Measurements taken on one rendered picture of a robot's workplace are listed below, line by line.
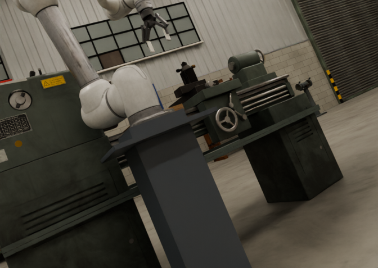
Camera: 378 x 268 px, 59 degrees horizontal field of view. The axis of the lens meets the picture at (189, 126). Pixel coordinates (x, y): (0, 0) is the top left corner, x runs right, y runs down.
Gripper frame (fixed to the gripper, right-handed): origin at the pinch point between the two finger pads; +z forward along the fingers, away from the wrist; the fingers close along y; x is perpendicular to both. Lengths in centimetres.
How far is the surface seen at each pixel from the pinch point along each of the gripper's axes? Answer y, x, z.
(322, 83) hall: -194, 1014, 36
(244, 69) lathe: 3, 81, 22
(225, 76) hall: -362, 730, -93
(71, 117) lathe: -32, -49, 22
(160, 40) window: -437, 603, -254
